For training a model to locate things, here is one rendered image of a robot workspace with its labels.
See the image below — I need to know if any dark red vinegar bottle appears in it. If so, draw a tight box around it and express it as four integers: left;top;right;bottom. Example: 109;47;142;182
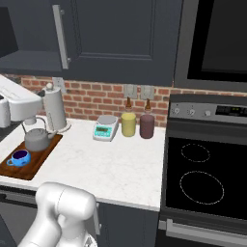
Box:
139;97;156;140

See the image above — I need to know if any grey base cabinet handle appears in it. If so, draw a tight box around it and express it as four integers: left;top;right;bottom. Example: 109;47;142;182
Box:
92;202;102;236

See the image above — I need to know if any black stove with hob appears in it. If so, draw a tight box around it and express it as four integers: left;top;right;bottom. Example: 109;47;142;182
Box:
155;93;247;247

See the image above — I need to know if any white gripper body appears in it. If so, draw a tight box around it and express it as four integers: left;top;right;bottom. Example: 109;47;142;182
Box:
0;97;13;128

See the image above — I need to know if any brown wooden tray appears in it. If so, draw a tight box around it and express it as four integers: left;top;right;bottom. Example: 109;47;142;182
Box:
0;132;64;181

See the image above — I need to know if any white paper towel roll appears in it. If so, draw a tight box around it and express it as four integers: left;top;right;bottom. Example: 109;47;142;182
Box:
41;82;72;133

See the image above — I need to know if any grey oven door handle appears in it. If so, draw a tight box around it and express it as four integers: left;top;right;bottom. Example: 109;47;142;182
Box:
165;218;247;247

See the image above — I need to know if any black grey microwave oven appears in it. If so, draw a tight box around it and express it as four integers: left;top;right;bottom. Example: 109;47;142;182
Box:
173;0;247;94

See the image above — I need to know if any grey kettle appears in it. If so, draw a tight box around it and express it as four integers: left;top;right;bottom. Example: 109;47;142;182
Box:
20;116;59;153

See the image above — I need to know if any yellow oil bottle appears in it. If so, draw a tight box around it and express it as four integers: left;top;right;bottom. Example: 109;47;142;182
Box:
121;96;138;138

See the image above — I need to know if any grey wall outlet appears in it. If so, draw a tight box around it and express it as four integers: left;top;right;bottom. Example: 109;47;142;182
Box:
123;83;139;99
140;84;155;101
51;76;68;95

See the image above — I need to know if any dark cabinet door with handle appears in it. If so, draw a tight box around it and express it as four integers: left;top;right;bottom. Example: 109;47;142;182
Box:
51;0;83;70

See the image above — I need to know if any dark wide cabinet door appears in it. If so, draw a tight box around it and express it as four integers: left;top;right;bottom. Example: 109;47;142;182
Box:
61;0;183;87

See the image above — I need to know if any white teal kitchen scale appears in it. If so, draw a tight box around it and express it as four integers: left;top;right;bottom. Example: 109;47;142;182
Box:
92;114;121;143

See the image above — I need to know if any dark base cabinet door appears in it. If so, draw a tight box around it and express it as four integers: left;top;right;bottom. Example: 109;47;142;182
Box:
96;202;161;247

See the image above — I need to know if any grey dishwasher front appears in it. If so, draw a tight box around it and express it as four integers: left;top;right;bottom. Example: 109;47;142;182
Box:
0;185;43;247

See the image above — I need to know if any blue mug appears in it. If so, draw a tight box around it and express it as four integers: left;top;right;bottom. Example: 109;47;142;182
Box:
6;149;33;168

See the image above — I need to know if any dark open wall cabinet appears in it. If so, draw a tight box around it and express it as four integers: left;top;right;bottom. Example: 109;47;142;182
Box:
0;0;64;73

